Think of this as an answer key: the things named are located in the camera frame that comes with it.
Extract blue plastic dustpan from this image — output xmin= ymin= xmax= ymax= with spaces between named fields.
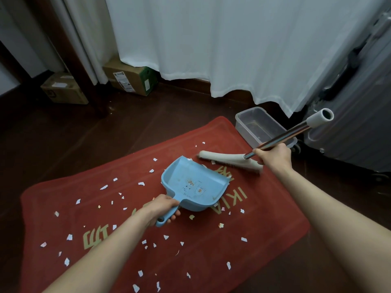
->
xmin=155 ymin=155 xmax=231 ymax=228

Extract person's right hand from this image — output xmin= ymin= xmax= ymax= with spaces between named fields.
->
xmin=253 ymin=143 xmax=292 ymax=174

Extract person's left hand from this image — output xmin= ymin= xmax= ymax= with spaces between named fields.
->
xmin=142 ymin=194 xmax=181 ymax=228

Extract white paper scraps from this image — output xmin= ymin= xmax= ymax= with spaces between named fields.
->
xmin=40 ymin=144 xmax=248 ymax=293

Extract silver ribbed suitcase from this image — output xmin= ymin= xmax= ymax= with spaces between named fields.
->
xmin=302 ymin=0 xmax=391 ymax=180

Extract white broom with metal handle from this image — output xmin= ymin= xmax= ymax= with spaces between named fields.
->
xmin=197 ymin=108 xmax=335 ymax=174

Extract person's left forearm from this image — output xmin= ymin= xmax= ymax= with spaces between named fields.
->
xmin=42 ymin=207 xmax=153 ymax=293

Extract red doormat gold lettering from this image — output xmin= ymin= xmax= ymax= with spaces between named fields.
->
xmin=20 ymin=116 xmax=311 ymax=293

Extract dark wooden furniture leg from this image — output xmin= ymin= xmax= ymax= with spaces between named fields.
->
xmin=30 ymin=0 xmax=109 ymax=118
xmin=0 ymin=39 xmax=34 ymax=87

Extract small brown cardboard box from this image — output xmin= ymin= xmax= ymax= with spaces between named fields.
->
xmin=40 ymin=72 xmax=89 ymax=105

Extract beige curtain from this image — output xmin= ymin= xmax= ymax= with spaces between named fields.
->
xmin=48 ymin=0 xmax=120 ymax=86

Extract person's right forearm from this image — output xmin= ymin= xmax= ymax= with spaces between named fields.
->
xmin=275 ymin=166 xmax=391 ymax=293

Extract cardboard box with green side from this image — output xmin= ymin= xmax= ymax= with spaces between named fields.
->
xmin=102 ymin=56 xmax=158 ymax=97

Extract clear plastic storage bin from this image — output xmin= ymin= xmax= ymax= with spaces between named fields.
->
xmin=235 ymin=106 xmax=299 ymax=149

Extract white curtain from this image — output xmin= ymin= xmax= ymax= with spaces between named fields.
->
xmin=103 ymin=0 xmax=389 ymax=118

